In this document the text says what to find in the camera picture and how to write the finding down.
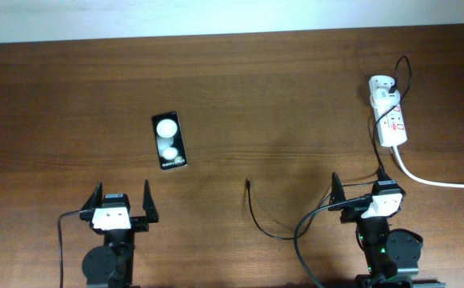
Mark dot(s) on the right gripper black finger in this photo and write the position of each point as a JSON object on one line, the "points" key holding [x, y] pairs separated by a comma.
{"points": [[382, 175], [337, 195]]}

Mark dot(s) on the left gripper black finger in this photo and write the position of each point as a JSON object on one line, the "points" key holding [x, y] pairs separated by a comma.
{"points": [[148, 204], [95, 199]]}

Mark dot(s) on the white wall charger adapter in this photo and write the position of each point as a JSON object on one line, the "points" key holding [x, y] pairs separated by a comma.
{"points": [[381, 97]]}

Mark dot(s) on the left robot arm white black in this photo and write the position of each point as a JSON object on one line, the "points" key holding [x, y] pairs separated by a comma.
{"points": [[112, 263]]}

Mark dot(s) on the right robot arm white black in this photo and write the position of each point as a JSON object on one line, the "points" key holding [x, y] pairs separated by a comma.
{"points": [[391, 255]]}

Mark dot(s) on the white power strip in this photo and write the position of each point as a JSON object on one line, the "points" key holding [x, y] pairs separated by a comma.
{"points": [[390, 125]]}

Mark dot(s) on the black smartphone with lit screen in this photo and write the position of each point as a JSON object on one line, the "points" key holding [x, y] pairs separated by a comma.
{"points": [[169, 141]]}

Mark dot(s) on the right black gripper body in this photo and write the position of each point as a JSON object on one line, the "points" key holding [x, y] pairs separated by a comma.
{"points": [[354, 208]]}

